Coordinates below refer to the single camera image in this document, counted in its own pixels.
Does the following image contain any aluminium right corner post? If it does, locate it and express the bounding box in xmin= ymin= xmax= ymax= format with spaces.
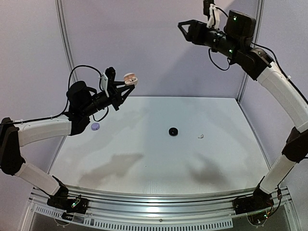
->
xmin=237 ymin=0 xmax=265 ymax=103

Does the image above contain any purple earbud charging case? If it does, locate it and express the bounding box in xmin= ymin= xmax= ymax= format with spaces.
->
xmin=91 ymin=122 xmax=100 ymax=131

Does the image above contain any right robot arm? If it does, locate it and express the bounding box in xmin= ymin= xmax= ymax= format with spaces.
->
xmin=178 ymin=5 xmax=308 ymax=214

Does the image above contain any black earbud charging case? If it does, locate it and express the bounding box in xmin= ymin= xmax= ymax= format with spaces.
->
xmin=168 ymin=127 xmax=179 ymax=137

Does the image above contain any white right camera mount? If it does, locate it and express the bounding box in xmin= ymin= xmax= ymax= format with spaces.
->
xmin=207 ymin=3 xmax=220 ymax=29

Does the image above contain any aluminium corner post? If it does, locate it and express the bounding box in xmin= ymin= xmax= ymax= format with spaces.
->
xmin=237 ymin=0 xmax=265 ymax=103
xmin=55 ymin=0 xmax=75 ymax=71

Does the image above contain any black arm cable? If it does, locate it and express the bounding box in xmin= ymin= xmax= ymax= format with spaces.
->
xmin=0 ymin=64 xmax=110 ymax=126
xmin=208 ymin=4 xmax=308 ymax=106

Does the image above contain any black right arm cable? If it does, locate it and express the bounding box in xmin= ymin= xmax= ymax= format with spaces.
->
xmin=208 ymin=4 xmax=308 ymax=106

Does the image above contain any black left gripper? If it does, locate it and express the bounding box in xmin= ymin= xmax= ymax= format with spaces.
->
xmin=81 ymin=81 xmax=134 ymax=117

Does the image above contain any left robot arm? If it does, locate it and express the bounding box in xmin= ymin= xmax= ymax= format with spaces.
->
xmin=0 ymin=81 xmax=135 ymax=214

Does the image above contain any pink earbud charging case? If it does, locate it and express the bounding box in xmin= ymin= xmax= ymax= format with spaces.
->
xmin=123 ymin=73 xmax=138 ymax=86

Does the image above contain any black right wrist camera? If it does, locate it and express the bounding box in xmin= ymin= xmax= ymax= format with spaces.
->
xmin=203 ymin=0 xmax=215 ymax=16

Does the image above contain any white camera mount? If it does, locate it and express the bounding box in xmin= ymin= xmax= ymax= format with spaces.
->
xmin=207 ymin=3 xmax=220 ymax=29
xmin=100 ymin=73 xmax=109 ymax=98

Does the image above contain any aluminium left corner post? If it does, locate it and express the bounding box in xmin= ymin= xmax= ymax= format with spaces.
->
xmin=55 ymin=0 xmax=75 ymax=71

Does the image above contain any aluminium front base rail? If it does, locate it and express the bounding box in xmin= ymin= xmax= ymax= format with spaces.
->
xmin=20 ymin=187 xmax=301 ymax=231

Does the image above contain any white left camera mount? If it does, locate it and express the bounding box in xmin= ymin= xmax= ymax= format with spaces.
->
xmin=100 ymin=73 xmax=109 ymax=98

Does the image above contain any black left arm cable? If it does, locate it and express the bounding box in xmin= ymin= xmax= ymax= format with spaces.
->
xmin=0 ymin=64 xmax=110 ymax=126

